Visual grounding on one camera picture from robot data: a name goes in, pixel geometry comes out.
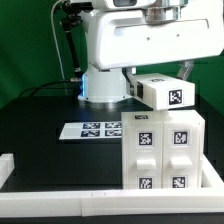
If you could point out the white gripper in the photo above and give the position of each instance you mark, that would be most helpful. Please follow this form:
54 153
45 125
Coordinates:
124 39

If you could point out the small white cabinet top block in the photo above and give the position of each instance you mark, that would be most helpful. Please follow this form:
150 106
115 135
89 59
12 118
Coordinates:
162 92

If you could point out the white cabinet door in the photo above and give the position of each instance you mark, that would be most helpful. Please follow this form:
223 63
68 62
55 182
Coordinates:
141 151
181 150

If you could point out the white cabinet body box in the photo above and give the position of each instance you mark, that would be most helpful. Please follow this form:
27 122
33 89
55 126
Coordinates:
162 149

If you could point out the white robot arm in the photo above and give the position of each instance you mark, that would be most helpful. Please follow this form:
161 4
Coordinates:
109 86

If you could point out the white marker sheet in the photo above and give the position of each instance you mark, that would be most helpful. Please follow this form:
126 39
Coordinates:
91 130

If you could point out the white left fence piece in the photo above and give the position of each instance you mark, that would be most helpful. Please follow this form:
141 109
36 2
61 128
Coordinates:
6 167

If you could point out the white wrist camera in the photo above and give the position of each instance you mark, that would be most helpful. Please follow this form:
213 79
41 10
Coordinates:
127 4

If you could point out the white right fence rail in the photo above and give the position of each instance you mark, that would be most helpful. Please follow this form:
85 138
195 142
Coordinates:
210 178

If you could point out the white fence rail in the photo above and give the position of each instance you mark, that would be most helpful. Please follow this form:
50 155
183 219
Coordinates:
210 178
111 202

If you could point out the white front fence rail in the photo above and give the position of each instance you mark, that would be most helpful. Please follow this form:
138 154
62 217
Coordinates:
111 202

